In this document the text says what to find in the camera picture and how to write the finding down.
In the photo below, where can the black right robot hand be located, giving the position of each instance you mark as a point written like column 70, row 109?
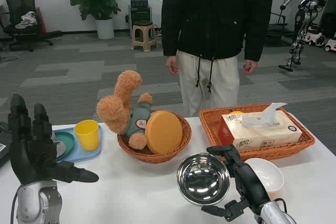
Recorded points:
column 249, row 182

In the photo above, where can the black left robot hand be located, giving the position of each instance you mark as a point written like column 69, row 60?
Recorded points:
column 29, row 155

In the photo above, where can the shiny metal bowl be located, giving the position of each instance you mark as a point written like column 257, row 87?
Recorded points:
column 203, row 179

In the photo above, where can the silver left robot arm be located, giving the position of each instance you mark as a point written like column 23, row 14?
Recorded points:
column 36, row 203

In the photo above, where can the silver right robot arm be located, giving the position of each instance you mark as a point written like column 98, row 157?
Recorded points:
column 275, row 214

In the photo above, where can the white ceramic bowl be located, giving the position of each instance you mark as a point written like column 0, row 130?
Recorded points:
column 267, row 174

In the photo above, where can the black flat device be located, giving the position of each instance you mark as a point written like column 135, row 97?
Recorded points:
column 3, row 142

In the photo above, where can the grey scrubbing brush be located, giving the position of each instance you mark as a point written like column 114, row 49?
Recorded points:
column 61, row 147

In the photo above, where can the teal round plate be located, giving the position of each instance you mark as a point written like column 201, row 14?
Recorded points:
column 67, row 140

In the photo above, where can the rectangular wicker basket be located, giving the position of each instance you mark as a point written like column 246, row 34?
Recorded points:
column 278, row 151

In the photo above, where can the beige and red tissue box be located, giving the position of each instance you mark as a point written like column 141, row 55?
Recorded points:
column 262, row 134

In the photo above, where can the light blue plastic tray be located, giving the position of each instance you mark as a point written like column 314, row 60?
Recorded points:
column 81, row 155

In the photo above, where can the yellow plastic cup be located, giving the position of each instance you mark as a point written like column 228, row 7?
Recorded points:
column 86, row 134

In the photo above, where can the small yellow item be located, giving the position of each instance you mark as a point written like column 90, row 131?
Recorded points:
column 236, row 111

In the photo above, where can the round wicker basket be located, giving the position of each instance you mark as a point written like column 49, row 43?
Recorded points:
column 168, row 158

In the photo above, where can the brown plush bunny toy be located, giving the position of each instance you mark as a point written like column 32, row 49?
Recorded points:
column 115, row 111

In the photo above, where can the orange round disc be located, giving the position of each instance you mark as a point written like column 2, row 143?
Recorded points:
column 164, row 132

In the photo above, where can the red object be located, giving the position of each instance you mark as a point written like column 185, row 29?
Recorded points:
column 42, row 24

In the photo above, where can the grey white cloth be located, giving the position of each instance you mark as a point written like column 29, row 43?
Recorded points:
column 26, row 20

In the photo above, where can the black treadmill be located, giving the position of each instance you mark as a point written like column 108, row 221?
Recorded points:
column 278, row 33

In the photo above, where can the black office chair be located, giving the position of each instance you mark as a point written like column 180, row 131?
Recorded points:
column 21, row 1

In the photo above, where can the white wheeled device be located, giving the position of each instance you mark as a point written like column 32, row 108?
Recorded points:
column 315, row 37
column 331, row 45

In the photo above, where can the person in black jacket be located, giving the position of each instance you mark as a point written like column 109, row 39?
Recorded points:
column 215, row 19

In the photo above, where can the beige plastic stool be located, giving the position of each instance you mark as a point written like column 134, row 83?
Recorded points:
column 143, row 28

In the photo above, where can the silver black humanoid robot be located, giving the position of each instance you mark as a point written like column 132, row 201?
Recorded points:
column 307, row 6

